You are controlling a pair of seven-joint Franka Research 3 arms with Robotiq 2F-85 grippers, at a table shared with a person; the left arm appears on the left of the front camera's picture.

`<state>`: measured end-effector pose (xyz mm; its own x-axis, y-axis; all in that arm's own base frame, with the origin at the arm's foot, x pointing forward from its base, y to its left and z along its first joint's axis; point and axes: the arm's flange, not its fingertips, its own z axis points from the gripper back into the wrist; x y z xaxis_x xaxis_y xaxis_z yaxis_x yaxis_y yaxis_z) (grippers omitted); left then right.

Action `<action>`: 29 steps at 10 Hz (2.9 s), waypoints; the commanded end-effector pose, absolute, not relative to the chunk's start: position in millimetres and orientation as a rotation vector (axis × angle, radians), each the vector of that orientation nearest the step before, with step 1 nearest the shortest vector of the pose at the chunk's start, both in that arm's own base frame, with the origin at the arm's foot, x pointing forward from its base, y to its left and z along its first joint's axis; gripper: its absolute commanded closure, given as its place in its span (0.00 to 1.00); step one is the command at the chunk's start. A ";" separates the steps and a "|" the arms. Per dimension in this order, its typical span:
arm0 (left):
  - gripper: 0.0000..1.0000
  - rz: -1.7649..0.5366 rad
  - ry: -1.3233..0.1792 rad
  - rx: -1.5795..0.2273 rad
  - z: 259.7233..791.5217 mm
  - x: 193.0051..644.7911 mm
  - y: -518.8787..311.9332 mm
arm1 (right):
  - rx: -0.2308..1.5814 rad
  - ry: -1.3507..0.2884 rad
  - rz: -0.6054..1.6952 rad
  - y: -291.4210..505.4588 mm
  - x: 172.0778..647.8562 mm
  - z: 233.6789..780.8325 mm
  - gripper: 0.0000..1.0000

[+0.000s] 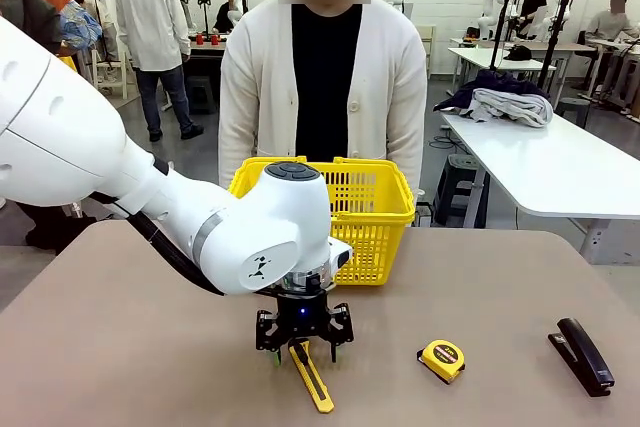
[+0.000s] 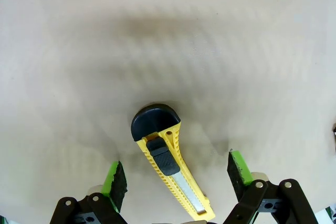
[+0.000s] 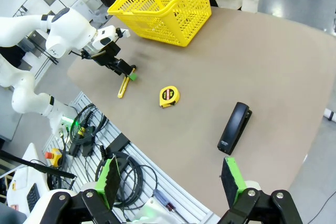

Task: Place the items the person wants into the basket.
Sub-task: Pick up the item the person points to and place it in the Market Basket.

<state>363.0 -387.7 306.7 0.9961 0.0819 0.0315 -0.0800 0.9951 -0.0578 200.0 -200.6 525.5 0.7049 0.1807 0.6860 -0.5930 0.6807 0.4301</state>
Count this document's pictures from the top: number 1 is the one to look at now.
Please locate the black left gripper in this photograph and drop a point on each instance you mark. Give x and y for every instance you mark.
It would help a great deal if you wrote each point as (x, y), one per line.
(300, 319)

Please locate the yellow black utility knife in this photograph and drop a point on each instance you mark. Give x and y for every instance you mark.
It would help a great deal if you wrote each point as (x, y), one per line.
(315, 382)

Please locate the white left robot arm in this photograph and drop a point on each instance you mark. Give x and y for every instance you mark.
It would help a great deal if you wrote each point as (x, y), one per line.
(100, 147)

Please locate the person's left forearm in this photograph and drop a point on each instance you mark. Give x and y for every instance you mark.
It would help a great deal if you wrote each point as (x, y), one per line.
(407, 147)

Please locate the person's right forearm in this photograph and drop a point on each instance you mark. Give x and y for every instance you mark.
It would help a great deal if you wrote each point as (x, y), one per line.
(235, 147)

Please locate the yellow plastic shopping basket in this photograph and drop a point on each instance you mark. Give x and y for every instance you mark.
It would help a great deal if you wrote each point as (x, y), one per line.
(370, 247)

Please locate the person in white cardigan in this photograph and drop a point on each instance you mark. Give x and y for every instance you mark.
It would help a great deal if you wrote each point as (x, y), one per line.
(260, 72)

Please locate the person white shirt dark jeans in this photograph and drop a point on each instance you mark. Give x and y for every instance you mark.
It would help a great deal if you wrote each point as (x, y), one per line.
(150, 12)

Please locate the person in black top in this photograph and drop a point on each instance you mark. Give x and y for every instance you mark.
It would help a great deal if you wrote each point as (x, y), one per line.
(534, 2)

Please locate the person in dark orange jacket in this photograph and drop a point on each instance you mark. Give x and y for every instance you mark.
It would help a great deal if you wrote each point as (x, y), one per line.
(30, 7)

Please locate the seated person grey top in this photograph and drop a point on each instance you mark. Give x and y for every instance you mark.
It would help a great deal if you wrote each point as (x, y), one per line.
(612, 22)

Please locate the yellow tape measure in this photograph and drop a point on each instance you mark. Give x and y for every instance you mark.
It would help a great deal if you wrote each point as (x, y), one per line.
(442, 357)

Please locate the black step stool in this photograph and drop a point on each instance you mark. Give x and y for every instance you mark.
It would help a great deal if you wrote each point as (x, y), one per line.
(457, 187)

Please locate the black stapler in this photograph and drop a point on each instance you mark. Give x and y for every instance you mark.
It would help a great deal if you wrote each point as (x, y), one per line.
(582, 357)

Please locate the large white table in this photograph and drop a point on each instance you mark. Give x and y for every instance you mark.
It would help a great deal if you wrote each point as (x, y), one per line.
(550, 162)

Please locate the grey folded garment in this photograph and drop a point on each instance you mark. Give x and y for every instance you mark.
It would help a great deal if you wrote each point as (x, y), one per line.
(515, 107)

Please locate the white background table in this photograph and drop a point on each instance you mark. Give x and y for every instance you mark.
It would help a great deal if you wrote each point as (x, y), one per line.
(480, 59)

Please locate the round grey stool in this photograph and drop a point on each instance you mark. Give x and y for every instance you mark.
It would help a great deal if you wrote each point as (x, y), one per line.
(572, 107)

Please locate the black cap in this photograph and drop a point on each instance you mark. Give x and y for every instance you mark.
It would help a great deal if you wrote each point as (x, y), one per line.
(518, 53)

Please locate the black tripod stand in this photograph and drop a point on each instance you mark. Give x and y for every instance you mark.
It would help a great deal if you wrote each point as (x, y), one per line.
(502, 22)
(555, 37)

